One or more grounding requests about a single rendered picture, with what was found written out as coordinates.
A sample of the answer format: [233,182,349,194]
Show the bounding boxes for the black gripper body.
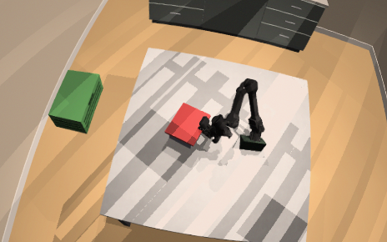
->
[199,116,221,144]

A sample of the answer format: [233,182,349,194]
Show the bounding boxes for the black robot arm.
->
[211,78,265,142]

